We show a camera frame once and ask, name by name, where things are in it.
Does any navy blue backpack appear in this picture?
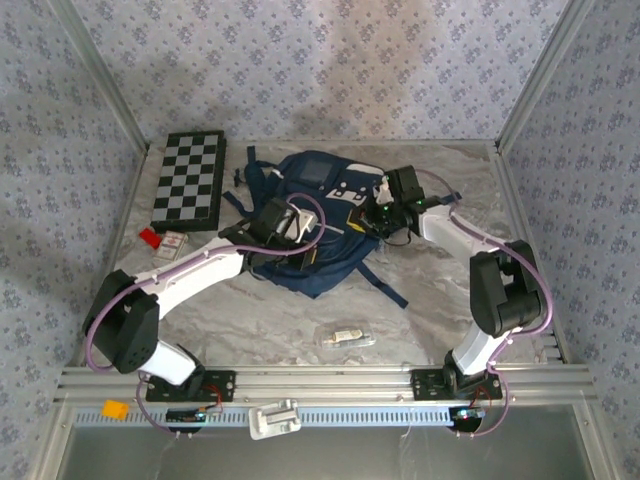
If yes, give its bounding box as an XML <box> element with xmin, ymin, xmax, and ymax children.
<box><xmin>222</xmin><ymin>144</ymin><xmax>409</xmax><ymax>309</ymax></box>

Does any blue white playing card box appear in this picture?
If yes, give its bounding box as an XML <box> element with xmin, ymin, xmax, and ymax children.
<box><xmin>153</xmin><ymin>230</ymin><xmax>190</xmax><ymax>264</ymax></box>

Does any black folding chessboard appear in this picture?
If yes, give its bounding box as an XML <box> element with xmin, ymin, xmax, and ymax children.
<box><xmin>149</xmin><ymin>130</ymin><xmax>227</xmax><ymax>234</ymax></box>

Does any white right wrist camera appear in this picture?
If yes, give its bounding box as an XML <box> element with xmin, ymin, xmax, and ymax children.
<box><xmin>374</xmin><ymin>177</ymin><xmax>396</xmax><ymax>205</ymax></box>

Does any grey metal panel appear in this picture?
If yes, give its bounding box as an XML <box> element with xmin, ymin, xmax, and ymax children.
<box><xmin>59</xmin><ymin>424</ymin><xmax>596</xmax><ymax>480</ymax></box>

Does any white plastic bracket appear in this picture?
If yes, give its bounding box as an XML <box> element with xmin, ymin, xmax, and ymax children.
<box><xmin>248</xmin><ymin>398</ymin><xmax>302</xmax><ymax>441</ymax></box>

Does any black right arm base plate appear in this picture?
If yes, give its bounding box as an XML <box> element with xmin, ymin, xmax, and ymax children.
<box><xmin>410</xmin><ymin>368</ymin><xmax>504</xmax><ymax>401</ymax></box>

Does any small circuit board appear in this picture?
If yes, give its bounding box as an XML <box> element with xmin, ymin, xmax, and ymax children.
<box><xmin>448</xmin><ymin>405</ymin><xmax>487</xmax><ymax>424</ymax></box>
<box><xmin>165</xmin><ymin>407</ymin><xmax>209</xmax><ymax>426</ymax></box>

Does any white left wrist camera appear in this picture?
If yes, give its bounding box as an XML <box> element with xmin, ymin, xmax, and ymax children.
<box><xmin>292</xmin><ymin>208</ymin><xmax>320</xmax><ymax>245</ymax></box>

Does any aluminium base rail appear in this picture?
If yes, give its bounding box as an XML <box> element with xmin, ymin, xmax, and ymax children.
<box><xmin>54</xmin><ymin>363</ymin><xmax>599</xmax><ymax>406</ymax></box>

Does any aluminium side rail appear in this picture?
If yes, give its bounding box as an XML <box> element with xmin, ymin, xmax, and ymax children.
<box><xmin>62</xmin><ymin>147</ymin><xmax>151</xmax><ymax>371</ymax></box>
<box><xmin>492</xmin><ymin>147</ymin><xmax>574</xmax><ymax>365</ymax></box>

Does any clear plastic pouch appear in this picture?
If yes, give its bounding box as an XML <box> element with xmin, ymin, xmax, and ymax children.
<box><xmin>314</xmin><ymin>324</ymin><xmax>377</xmax><ymax>351</ymax></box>

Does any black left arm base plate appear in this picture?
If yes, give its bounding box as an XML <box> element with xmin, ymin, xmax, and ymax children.
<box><xmin>144</xmin><ymin>370</ymin><xmax>237</xmax><ymax>404</ymax></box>

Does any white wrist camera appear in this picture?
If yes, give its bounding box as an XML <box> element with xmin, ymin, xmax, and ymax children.
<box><xmin>292</xmin><ymin>208</ymin><xmax>320</xmax><ymax>245</ymax></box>
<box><xmin>374</xmin><ymin>177</ymin><xmax>396</xmax><ymax>205</ymax></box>

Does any aluminium frame post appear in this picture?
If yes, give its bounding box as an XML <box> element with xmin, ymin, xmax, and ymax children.
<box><xmin>49</xmin><ymin>0</ymin><xmax>151</xmax><ymax>154</ymax></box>
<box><xmin>494</xmin><ymin>0</ymin><xmax>596</xmax><ymax>156</ymax></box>

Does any grey slotted cable duct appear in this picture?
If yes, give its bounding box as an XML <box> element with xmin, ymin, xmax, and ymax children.
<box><xmin>74</xmin><ymin>405</ymin><xmax>481</xmax><ymax>427</ymax></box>

